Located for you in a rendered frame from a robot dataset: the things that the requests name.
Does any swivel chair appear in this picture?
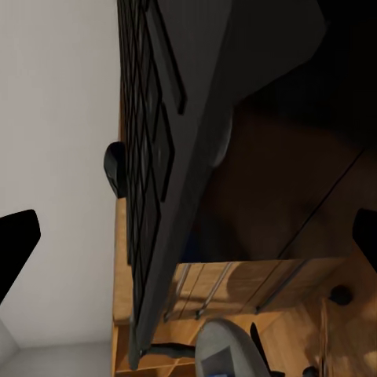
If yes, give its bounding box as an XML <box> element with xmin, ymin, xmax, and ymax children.
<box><xmin>128</xmin><ymin>285</ymin><xmax>353</xmax><ymax>377</ymax></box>

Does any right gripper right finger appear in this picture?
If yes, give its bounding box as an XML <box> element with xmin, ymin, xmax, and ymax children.
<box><xmin>352</xmin><ymin>208</ymin><xmax>377</xmax><ymax>272</ymax></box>

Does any keyboard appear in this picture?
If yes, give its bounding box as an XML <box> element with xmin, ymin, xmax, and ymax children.
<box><xmin>117</xmin><ymin>0</ymin><xmax>327</xmax><ymax>351</ymax></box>

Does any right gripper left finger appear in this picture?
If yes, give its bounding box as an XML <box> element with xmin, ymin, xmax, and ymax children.
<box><xmin>0</xmin><ymin>209</ymin><xmax>41</xmax><ymax>302</ymax></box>

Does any mouse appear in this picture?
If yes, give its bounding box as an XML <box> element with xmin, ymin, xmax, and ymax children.
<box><xmin>104</xmin><ymin>141</ymin><xmax>127</xmax><ymax>199</ymax></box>

